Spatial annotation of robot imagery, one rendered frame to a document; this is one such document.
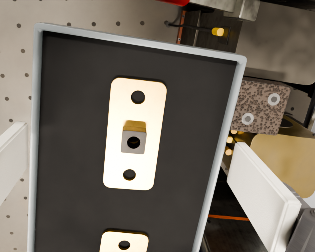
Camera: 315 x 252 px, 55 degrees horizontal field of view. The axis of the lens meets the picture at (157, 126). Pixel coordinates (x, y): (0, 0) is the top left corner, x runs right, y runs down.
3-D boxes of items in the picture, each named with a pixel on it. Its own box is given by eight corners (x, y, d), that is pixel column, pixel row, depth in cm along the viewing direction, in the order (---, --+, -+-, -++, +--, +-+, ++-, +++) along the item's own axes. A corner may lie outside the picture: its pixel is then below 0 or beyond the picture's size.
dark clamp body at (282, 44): (215, 51, 67) (315, 89, 31) (162, 43, 65) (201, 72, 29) (223, 16, 64) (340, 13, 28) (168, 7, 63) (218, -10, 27)
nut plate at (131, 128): (152, 188, 24) (153, 197, 22) (103, 185, 23) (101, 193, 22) (167, 82, 21) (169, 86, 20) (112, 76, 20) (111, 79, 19)
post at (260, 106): (196, 71, 67) (278, 137, 30) (174, 68, 67) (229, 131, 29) (200, 48, 66) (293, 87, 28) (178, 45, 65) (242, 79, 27)
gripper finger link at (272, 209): (287, 202, 13) (303, 203, 13) (235, 141, 20) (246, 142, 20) (270, 258, 14) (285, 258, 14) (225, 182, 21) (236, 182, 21)
